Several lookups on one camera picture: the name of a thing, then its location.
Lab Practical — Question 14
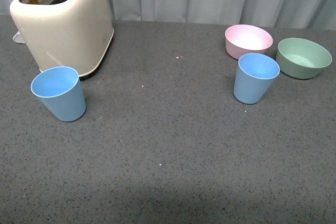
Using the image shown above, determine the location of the green bowl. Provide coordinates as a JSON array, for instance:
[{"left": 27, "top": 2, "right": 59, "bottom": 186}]
[{"left": 276, "top": 38, "right": 332, "bottom": 80}]

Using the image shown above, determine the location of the cream white toaster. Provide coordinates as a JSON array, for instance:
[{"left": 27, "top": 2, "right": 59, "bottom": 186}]
[{"left": 10, "top": 0, "right": 114, "bottom": 77}]

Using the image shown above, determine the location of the white power plug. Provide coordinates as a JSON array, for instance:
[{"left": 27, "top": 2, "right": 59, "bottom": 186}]
[{"left": 12, "top": 31, "right": 25, "bottom": 44}]

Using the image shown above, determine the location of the pink bowl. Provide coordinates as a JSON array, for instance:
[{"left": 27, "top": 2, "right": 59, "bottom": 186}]
[{"left": 225, "top": 24, "right": 273, "bottom": 59}]

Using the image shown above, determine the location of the blue cup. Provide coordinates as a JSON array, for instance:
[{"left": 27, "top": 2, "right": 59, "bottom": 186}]
[
  {"left": 30, "top": 66, "right": 86, "bottom": 122},
  {"left": 233, "top": 53, "right": 280, "bottom": 104}
]

